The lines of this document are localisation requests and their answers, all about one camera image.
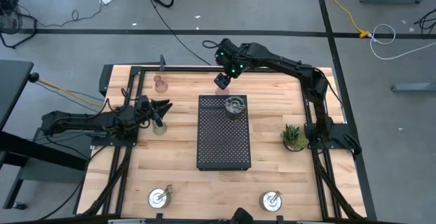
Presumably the dark office desk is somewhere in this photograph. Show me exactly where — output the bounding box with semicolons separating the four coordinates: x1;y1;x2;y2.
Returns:
0;59;90;211

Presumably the black aluminium table frame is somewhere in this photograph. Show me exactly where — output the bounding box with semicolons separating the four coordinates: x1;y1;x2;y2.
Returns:
73;54;378;224

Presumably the thin black floor cable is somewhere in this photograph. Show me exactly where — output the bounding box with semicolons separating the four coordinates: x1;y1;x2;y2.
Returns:
37;2;103;28

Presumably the yellow extension cable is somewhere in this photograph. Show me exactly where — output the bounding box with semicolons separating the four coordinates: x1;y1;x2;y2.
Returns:
330;0;371;38

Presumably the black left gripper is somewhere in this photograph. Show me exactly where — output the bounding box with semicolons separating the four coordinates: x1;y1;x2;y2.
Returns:
136;95;173;128

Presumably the green ribbed glass candle holder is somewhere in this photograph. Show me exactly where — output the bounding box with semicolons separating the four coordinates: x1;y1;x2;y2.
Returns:
151;118;168;136

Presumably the potted green succulent plant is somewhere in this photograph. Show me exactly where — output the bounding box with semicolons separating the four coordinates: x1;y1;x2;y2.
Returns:
280;123;310;153

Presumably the black perforated metal shelf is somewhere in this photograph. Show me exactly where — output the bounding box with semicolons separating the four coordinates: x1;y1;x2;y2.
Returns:
196;94;252;172

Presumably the long black floor cable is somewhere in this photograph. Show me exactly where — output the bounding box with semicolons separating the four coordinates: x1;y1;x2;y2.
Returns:
140;0;213;66

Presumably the black wire floor fan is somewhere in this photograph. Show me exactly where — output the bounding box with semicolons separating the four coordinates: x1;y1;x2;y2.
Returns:
0;0;38;50

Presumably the black cable tangle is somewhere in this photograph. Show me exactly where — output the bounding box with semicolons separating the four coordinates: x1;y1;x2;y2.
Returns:
414;7;436;34

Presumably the yellow cord with black knob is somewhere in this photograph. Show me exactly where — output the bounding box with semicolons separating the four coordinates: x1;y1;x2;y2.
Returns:
27;72;105;109

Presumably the white floor cable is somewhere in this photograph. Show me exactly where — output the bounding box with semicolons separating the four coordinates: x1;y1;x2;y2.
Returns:
369;23;436;61

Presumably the silver metal candle holder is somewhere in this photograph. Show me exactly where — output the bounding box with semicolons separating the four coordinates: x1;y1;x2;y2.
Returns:
147;184;173;210
223;95;247;121
258;190;283;213

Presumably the black cable bundle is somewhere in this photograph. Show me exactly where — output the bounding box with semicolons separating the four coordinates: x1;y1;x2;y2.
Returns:
81;147;132;217
311;150;364;221

